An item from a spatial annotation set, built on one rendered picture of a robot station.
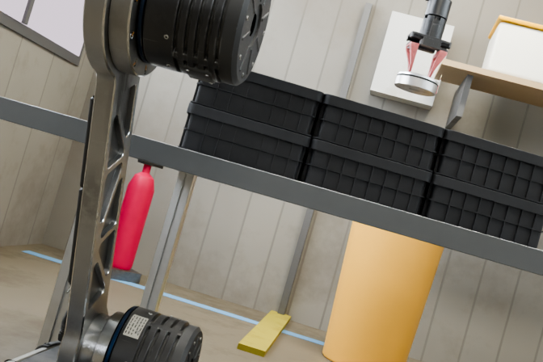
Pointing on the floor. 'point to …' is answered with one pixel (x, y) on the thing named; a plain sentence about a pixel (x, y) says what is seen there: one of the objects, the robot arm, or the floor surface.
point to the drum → (380, 296)
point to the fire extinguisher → (132, 223)
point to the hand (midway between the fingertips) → (418, 73)
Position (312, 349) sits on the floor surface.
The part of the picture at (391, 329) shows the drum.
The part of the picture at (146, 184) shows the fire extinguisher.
